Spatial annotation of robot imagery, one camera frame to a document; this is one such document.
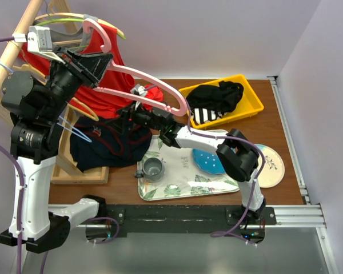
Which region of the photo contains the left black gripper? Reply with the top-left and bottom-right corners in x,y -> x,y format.
41,45 -> 113,120

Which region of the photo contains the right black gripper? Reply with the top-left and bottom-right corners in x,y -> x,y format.
106,98 -> 164,135

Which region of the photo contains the pink plastic hanger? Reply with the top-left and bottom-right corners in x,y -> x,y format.
82,18 -> 188,116

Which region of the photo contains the red tank top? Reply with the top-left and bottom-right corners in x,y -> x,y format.
17,24 -> 164,119

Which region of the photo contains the dark navy maroon garment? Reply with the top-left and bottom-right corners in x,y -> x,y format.
70,116 -> 152,172

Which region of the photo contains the black white striped tank top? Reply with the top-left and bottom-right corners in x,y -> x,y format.
192,108 -> 226,125

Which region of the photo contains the yellow plastic hanger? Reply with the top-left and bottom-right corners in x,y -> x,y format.
12,64 -> 99,122

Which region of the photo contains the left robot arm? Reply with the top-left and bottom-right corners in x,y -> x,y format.
0,48 -> 113,254

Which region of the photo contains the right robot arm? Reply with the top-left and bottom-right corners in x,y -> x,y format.
115,102 -> 266,224

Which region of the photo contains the grey tank top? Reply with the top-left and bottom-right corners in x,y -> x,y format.
44,14 -> 98,52

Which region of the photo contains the beige wooden hanger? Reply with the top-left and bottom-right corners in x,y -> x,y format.
34,12 -> 126,40

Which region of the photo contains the grey mug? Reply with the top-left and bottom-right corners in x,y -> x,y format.
134,158 -> 165,183

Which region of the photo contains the leaf pattern serving tray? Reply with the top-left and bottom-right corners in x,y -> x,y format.
137,135 -> 239,202

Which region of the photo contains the blue dotted plate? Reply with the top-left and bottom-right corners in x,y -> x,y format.
192,149 -> 225,175

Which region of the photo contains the wooden clothes rack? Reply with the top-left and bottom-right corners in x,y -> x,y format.
0,1 -> 109,184

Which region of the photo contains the yellow plastic bin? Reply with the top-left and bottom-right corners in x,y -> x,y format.
180,74 -> 264,130

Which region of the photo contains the cream and blue plate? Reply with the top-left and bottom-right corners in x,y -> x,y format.
256,144 -> 285,188

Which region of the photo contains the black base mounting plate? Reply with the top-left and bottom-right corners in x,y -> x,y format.
85,204 -> 276,239

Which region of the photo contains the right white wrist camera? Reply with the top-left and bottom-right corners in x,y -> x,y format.
130,84 -> 148,110

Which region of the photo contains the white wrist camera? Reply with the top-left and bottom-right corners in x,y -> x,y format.
13,26 -> 65,63
130,84 -> 148,110

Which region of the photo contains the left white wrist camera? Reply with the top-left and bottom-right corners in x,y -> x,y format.
13,26 -> 65,63

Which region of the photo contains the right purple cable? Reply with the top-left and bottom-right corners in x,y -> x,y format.
142,84 -> 266,243

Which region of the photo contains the aluminium frame rail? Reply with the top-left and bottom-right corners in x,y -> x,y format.
44,79 -> 339,273

